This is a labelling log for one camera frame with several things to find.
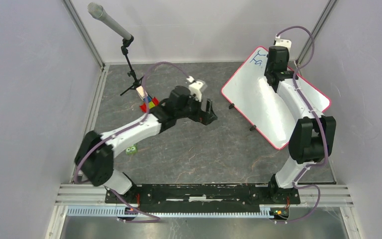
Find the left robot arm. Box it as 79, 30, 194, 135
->
74, 86, 217, 203

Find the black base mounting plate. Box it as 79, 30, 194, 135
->
122, 183, 300, 213

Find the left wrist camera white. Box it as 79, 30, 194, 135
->
187, 76, 207, 102

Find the pink framed whiteboard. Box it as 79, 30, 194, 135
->
221, 46, 331, 149

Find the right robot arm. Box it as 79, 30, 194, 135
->
265, 46, 336, 203

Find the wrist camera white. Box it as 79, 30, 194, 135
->
187, 76, 207, 102
274, 36, 292, 51

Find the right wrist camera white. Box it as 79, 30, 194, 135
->
274, 36, 292, 51

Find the green number block toy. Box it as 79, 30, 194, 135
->
125, 145, 138, 155

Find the red plate with blocks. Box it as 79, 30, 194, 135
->
136, 86, 159, 113

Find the grey microphone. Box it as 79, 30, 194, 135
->
87, 2, 133, 41

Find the black microphone stand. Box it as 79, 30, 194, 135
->
120, 35, 143, 96

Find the white slotted cable duct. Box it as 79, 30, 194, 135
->
66, 206, 288, 219

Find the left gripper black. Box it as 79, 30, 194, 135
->
176, 93, 217, 125

